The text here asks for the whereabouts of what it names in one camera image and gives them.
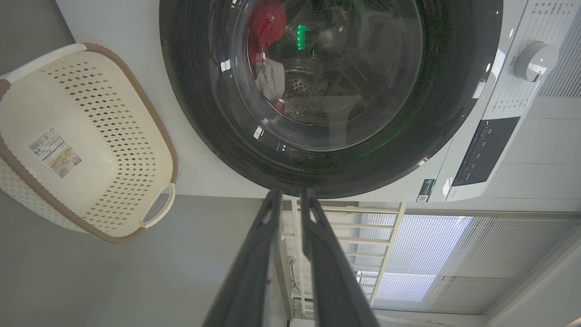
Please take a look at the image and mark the dark round washer door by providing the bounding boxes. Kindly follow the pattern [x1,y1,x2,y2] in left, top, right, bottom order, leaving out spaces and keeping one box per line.
[159,0,503,199]

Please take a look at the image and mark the white cloth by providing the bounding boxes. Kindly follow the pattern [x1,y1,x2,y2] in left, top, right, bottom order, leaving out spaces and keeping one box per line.
[254,58,286,103]

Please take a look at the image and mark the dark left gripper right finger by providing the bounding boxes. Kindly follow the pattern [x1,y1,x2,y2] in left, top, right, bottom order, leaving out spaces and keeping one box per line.
[300,188,380,327]

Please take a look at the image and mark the small QR code sticker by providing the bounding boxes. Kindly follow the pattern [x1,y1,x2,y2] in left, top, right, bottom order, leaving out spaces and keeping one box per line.
[416,179,435,203]

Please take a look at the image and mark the red garment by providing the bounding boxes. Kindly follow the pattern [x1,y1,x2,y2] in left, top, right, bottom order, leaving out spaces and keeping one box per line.
[247,0,287,62]

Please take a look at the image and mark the black touch control panel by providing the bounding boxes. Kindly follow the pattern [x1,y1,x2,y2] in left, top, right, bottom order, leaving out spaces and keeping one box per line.
[453,117,521,187]

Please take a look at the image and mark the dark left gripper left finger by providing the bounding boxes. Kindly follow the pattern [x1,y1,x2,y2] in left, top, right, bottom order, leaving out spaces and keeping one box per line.
[202,188,283,327]

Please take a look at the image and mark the white metal rack frame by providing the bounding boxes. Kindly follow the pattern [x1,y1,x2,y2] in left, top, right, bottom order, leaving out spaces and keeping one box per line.
[279,200,407,321]

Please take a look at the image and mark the cream perforated laundry basket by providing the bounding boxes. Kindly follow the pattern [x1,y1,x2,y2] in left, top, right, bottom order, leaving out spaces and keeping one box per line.
[0,43,180,244]

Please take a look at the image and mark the white window blinds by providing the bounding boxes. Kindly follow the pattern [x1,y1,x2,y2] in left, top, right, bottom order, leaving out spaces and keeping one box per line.
[354,202,581,316]

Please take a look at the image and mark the white front-load washing machine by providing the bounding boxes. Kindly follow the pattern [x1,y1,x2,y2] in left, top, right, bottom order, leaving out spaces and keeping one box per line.
[54,0,581,203]

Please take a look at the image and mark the white barcode label sticker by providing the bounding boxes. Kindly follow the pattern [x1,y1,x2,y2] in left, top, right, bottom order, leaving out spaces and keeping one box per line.
[27,127,82,179]

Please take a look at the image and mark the silver washing machine dial knob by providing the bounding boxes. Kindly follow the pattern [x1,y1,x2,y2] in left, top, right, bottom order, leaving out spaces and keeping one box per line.
[514,42,560,83]

